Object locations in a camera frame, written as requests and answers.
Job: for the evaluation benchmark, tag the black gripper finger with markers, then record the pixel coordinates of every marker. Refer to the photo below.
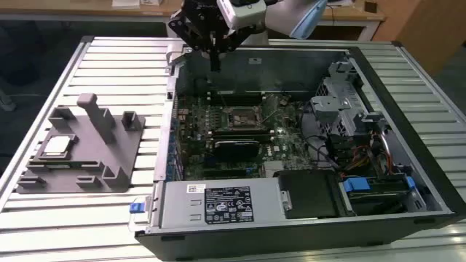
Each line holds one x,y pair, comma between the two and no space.
180,27
217,64

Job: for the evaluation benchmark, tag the silver CPU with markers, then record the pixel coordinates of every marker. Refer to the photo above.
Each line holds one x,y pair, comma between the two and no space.
57,146

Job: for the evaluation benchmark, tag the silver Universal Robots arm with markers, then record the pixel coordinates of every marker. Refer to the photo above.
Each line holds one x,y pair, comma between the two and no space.
278,21

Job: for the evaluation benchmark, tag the CPU socket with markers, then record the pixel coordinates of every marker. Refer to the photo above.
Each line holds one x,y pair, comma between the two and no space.
242,120

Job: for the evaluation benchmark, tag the white labelled packet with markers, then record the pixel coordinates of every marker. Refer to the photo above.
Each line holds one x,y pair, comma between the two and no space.
151,2

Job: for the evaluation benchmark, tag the black RAM slot bank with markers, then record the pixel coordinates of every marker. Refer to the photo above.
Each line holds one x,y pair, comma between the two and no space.
240,134
236,98

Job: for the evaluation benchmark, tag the wooden desk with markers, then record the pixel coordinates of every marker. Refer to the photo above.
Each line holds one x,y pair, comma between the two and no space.
127,11

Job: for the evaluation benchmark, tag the white box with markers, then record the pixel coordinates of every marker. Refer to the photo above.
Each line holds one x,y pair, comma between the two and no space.
125,3

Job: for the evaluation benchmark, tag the black graphics card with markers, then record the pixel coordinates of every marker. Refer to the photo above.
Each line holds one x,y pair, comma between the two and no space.
236,151

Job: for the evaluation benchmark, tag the silver metal drive cage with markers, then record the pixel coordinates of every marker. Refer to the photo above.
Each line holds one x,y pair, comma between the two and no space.
328,106

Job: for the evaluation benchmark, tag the green motherboard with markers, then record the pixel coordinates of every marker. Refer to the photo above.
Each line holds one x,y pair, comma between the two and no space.
291,152

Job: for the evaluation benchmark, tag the small silver heatsink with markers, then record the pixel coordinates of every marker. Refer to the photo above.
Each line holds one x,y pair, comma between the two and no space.
274,166

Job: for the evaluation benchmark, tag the small black box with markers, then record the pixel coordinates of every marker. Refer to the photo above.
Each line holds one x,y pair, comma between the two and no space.
370,6

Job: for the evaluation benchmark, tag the grey parts rack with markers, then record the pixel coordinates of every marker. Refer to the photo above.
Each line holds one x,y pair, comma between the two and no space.
91,155

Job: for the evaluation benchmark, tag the black drive bay cover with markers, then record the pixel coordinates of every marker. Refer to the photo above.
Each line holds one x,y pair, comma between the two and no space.
308,195

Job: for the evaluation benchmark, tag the grey power supply unit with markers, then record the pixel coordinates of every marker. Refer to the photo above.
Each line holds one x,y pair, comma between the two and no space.
175,210

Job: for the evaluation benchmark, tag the grey furniture leg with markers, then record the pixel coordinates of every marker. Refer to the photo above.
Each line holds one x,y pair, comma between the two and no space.
7,103

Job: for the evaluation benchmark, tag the blue case latch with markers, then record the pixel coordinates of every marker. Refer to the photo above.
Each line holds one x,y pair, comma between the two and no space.
136,208

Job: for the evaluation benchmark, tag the hard disk in blue carrier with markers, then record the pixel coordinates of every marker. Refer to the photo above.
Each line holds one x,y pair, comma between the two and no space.
356,185

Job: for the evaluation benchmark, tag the wooden cabinet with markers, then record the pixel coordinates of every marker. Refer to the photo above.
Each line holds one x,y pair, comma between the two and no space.
428,32

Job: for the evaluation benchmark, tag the black PC case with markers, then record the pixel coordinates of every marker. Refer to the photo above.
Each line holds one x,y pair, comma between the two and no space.
255,245

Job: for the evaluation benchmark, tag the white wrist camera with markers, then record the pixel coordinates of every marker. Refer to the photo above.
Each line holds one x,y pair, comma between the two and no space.
247,15

